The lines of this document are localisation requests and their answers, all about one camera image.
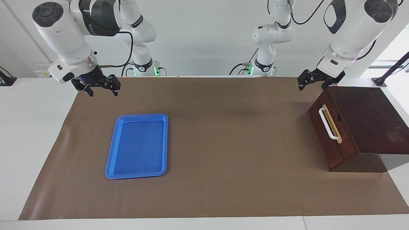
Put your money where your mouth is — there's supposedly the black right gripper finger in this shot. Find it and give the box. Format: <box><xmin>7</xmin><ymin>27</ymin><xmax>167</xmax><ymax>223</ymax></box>
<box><xmin>71</xmin><ymin>80</ymin><xmax>95</xmax><ymax>97</ymax></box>
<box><xmin>103</xmin><ymin>74</ymin><xmax>121</xmax><ymax>96</ymax></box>

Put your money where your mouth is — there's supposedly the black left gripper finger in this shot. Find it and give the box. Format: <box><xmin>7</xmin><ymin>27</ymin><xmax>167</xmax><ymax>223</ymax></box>
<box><xmin>321</xmin><ymin>72</ymin><xmax>346</xmax><ymax>90</ymax></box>
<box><xmin>297</xmin><ymin>70</ymin><xmax>315</xmax><ymax>91</ymax></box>

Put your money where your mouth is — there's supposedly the white drawer handle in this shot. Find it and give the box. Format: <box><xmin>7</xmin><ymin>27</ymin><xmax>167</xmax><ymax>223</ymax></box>
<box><xmin>319</xmin><ymin>107</ymin><xmax>340</xmax><ymax>141</ymax></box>

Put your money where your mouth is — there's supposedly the wooden drawer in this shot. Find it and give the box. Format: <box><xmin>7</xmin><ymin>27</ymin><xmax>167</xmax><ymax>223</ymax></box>
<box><xmin>320</xmin><ymin>89</ymin><xmax>349</xmax><ymax>159</ymax></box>

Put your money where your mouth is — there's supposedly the dark wooden drawer cabinet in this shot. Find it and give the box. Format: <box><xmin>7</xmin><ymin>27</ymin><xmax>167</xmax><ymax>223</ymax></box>
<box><xmin>307</xmin><ymin>86</ymin><xmax>409</xmax><ymax>173</ymax></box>

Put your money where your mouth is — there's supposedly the blue plastic tray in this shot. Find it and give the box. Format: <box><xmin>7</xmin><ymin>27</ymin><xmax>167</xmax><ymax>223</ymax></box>
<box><xmin>105</xmin><ymin>113</ymin><xmax>169</xmax><ymax>180</ymax></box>

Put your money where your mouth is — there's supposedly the brown table mat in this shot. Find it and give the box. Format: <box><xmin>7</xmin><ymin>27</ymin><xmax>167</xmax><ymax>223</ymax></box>
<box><xmin>18</xmin><ymin>76</ymin><xmax>409</xmax><ymax>221</ymax></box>

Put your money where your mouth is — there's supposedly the black right base cable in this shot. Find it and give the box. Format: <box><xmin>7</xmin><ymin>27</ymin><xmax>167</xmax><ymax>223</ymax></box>
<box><xmin>121</xmin><ymin>62</ymin><xmax>135</xmax><ymax>77</ymax></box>

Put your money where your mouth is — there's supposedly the black base cable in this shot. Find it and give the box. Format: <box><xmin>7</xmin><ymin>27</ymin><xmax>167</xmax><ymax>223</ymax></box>
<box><xmin>229</xmin><ymin>48</ymin><xmax>259</xmax><ymax>76</ymax></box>
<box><xmin>121</xmin><ymin>62</ymin><xmax>135</xmax><ymax>77</ymax></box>

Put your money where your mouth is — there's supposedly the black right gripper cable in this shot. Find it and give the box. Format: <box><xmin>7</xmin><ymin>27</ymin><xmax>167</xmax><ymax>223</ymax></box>
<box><xmin>96</xmin><ymin>30</ymin><xmax>134</xmax><ymax>68</ymax></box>

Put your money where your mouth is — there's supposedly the black camera stand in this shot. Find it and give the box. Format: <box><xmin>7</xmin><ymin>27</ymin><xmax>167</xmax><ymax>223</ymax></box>
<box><xmin>372</xmin><ymin>51</ymin><xmax>409</xmax><ymax>87</ymax></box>

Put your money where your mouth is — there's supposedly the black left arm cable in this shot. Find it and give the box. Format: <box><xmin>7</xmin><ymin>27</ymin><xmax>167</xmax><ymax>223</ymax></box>
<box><xmin>286</xmin><ymin>0</ymin><xmax>329</xmax><ymax>26</ymax></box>

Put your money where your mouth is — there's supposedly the black left base cable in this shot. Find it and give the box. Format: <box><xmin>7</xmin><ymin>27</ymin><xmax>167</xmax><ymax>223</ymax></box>
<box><xmin>229</xmin><ymin>48</ymin><xmax>259</xmax><ymax>76</ymax></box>

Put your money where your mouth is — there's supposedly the black clamp mount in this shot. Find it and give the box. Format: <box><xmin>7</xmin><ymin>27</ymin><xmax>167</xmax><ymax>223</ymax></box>
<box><xmin>0</xmin><ymin>66</ymin><xmax>17</xmax><ymax>87</ymax></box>

